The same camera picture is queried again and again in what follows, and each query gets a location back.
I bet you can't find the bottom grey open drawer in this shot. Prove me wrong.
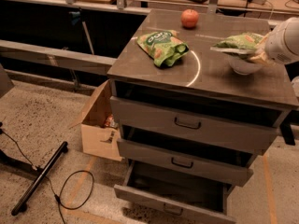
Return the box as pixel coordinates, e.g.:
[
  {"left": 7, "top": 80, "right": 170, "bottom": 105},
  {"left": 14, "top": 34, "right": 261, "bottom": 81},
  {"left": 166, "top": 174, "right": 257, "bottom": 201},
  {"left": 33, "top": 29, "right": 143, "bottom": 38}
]
[{"left": 114, "top": 161, "right": 236, "bottom": 224}]

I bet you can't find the green snack bag on counter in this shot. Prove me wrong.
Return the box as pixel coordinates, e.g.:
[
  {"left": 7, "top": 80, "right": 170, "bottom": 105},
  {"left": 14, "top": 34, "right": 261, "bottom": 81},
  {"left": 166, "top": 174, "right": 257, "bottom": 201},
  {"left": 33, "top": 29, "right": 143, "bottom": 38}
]
[{"left": 137, "top": 30, "right": 189, "bottom": 67}]

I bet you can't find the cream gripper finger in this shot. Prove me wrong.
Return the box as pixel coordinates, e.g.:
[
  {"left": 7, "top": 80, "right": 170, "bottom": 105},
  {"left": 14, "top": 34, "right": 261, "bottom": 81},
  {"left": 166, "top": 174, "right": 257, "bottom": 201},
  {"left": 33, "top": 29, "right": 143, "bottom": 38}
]
[{"left": 249, "top": 49, "right": 275, "bottom": 65}]

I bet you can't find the grey metal rail beam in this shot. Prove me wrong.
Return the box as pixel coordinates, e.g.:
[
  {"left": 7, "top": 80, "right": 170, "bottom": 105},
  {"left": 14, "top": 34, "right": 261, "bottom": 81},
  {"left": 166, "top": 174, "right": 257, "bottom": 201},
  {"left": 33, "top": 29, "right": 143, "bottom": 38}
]
[{"left": 0, "top": 40, "right": 116, "bottom": 76}]

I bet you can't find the cardboard box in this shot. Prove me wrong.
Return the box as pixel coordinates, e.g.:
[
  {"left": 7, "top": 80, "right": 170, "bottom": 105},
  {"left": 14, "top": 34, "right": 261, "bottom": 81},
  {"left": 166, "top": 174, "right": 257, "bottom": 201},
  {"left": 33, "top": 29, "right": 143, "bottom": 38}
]
[{"left": 70, "top": 81, "right": 122, "bottom": 161}]

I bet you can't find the top grey drawer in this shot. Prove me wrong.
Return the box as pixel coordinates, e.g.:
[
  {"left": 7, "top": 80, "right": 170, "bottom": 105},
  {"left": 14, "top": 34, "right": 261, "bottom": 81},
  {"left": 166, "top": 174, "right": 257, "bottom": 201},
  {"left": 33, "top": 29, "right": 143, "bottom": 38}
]
[{"left": 109, "top": 95, "right": 279, "bottom": 156}]

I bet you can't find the white bowl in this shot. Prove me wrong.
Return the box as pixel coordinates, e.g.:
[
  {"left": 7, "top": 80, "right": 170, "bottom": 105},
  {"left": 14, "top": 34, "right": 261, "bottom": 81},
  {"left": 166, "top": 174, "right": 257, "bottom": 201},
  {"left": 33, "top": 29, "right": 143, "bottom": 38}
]
[{"left": 228, "top": 56, "right": 263, "bottom": 76}]

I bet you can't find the black stand leg bar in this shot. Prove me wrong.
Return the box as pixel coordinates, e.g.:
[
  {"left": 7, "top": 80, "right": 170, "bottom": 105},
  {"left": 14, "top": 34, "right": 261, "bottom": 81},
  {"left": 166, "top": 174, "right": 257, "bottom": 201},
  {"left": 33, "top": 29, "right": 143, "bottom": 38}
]
[{"left": 11, "top": 141, "right": 68, "bottom": 217}]

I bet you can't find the red apple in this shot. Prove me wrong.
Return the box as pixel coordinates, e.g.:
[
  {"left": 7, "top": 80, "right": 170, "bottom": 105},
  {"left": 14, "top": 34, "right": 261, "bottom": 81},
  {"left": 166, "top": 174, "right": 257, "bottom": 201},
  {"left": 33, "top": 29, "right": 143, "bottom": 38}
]
[{"left": 180, "top": 9, "right": 199, "bottom": 28}]

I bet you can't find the grey drawer cabinet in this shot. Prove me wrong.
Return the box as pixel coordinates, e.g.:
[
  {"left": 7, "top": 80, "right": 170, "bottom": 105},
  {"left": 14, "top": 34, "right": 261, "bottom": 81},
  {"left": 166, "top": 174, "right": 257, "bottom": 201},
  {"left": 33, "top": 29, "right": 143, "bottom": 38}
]
[{"left": 107, "top": 8, "right": 299, "bottom": 224}]

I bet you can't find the snack packet in box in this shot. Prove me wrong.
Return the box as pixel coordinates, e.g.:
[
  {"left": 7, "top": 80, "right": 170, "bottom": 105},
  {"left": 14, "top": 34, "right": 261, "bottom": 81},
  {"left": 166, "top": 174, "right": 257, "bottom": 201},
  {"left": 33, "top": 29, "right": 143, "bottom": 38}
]
[{"left": 104, "top": 115, "right": 119, "bottom": 129}]

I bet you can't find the middle grey drawer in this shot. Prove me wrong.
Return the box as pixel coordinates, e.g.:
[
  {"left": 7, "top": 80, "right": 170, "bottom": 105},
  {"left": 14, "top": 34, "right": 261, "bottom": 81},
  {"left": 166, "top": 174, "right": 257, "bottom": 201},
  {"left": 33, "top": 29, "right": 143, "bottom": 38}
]
[{"left": 117, "top": 138, "right": 253, "bottom": 187}]

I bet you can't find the green jalapeno chip bag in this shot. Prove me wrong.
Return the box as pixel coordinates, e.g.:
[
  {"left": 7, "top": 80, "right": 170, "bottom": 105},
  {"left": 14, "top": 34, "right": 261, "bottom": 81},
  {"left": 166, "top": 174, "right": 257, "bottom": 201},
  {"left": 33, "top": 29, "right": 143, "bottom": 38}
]
[{"left": 210, "top": 32, "right": 263, "bottom": 59}]

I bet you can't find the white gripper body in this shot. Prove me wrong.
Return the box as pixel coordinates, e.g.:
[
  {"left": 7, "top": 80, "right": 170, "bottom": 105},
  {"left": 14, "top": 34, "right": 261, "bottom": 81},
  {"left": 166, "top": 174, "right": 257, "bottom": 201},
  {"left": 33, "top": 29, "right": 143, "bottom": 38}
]
[{"left": 265, "top": 17, "right": 299, "bottom": 64}]

